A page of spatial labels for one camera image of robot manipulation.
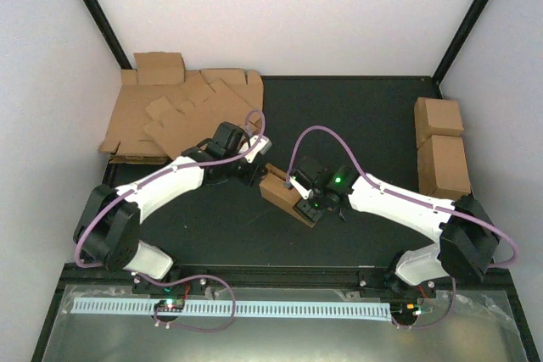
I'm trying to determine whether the black right corner frame post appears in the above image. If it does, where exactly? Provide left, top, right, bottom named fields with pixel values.
left=432, top=0, right=490, bottom=86

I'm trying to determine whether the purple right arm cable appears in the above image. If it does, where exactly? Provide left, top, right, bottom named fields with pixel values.
left=286, top=125, right=521, bottom=331

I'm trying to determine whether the stack of flat cardboard blanks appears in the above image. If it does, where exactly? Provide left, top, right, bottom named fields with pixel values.
left=99, top=69, right=264, bottom=164

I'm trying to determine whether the small folded cardboard box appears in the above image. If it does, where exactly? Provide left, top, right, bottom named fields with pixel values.
left=134, top=52, right=186, bottom=86

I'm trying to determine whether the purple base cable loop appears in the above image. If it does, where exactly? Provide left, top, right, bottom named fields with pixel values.
left=148, top=273, right=238, bottom=332

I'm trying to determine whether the light blue slotted cable duct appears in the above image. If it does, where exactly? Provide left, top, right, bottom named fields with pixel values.
left=70, top=298, right=391, bottom=322

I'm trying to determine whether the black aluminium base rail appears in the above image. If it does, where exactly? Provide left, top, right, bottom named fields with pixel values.
left=59, top=264, right=514, bottom=298

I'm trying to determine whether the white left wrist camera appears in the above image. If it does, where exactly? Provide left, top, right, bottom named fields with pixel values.
left=245, top=136, right=272, bottom=163

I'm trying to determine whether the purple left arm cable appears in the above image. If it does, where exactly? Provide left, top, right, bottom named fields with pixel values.
left=74, top=108, right=267, bottom=291

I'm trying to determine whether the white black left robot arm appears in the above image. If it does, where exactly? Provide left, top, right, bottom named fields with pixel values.
left=74, top=122, right=272, bottom=293

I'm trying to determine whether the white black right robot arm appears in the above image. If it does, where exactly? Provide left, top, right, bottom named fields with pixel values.
left=287, top=158, right=500, bottom=297

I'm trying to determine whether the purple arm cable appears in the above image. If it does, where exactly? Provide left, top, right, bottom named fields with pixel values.
left=286, top=125, right=521, bottom=331
left=74, top=108, right=267, bottom=291

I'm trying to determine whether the metal base plate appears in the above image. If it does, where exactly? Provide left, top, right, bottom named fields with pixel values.
left=42, top=287, right=529, bottom=361

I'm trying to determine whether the black left corner frame post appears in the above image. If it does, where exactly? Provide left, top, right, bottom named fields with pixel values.
left=82, top=0, right=132, bottom=70

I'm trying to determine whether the loose top cardboard blank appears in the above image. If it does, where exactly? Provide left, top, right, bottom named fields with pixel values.
left=143, top=78, right=264, bottom=159

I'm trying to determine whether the folded cardboard box front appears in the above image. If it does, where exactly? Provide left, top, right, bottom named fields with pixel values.
left=417, top=135, right=471, bottom=200

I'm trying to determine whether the black corner frame post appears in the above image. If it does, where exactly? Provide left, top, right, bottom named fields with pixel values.
left=432, top=0, right=490, bottom=86
left=82, top=0, right=132, bottom=70

